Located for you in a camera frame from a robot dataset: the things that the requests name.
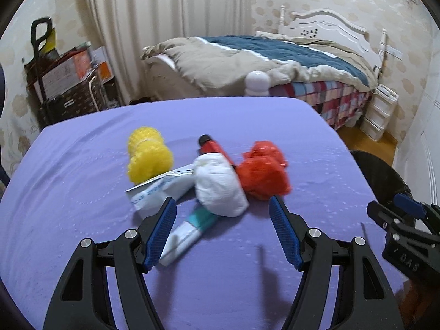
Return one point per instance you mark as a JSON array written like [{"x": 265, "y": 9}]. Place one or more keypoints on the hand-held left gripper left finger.
[{"x": 160, "y": 233}]

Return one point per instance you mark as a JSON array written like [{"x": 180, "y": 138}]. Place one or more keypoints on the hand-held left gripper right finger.
[{"x": 285, "y": 233}]

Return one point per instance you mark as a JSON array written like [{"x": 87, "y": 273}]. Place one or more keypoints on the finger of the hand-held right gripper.
[
  {"x": 410, "y": 205},
  {"x": 381, "y": 216}
]

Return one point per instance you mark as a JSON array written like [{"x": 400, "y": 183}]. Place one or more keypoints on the white and teal toothpaste tube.
[{"x": 185, "y": 233}]

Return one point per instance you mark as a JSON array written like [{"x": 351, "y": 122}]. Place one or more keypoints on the bin with black liner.
[{"x": 378, "y": 178}]

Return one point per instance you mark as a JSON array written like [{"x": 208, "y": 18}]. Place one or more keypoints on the white and blue packet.
[{"x": 154, "y": 192}]

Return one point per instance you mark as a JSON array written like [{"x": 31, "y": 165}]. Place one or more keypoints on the red plastic bag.
[{"x": 261, "y": 175}]

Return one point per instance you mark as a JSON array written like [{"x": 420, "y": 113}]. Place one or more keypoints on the white plastic bag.
[{"x": 216, "y": 185}]

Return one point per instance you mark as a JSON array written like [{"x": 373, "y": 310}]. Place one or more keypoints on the yellow foam fruit net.
[{"x": 147, "y": 154}]

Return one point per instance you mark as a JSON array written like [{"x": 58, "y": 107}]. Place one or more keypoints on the red tube with black cap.
[{"x": 213, "y": 147}]

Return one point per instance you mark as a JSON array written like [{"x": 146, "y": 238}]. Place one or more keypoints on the white panelled door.
[{"x": 422, "y": 127}]

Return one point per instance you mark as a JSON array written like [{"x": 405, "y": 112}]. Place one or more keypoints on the purple tablecloth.
[{"x": 86, "y": 196}]

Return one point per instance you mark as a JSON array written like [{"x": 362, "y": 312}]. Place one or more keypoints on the white plastic drawer unit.
[{"x": 378, "y": 117}]

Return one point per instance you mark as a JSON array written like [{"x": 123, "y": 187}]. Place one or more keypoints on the checkered bed sheet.
[{"x": 330, "y": 96}]

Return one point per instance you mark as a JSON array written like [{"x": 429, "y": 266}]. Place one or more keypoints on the white bedpost knob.
[{"x": 257, "y": 82}]

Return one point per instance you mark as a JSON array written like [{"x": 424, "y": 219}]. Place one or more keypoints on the black patterned crate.
[{"x": 75, "y": 99}]

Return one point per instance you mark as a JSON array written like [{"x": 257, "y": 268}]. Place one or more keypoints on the orange and white box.
[{"x": 103, "y": 65}]

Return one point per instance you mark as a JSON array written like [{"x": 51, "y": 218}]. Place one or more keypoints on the blue and beige duvet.
[{"x": 240, "y": 55}]

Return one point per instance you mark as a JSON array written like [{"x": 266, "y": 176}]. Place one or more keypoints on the white bed headboard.
[{"x": 330, "y": 24}]

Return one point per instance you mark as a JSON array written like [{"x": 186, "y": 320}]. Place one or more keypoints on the beige pillow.
[{"x": 273, "y": 35}]

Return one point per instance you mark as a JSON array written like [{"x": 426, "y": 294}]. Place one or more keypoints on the cream curtain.
[{"x": 172, "y": 24}]

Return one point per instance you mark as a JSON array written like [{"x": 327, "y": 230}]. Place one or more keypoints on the white wall socket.
[{"x": 394, "y": 53}]

